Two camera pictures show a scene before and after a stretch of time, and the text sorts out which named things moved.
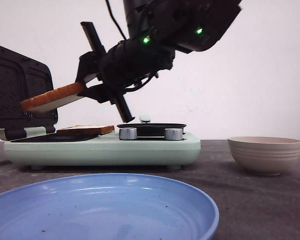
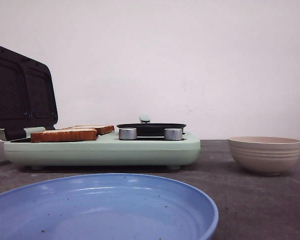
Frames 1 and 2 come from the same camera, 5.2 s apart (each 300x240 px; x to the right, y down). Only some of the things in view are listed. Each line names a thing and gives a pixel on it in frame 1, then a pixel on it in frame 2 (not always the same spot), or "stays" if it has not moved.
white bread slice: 52,99 to 63,135
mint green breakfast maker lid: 15,77 stays
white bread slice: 88,130 stays
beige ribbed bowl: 266,155 stays
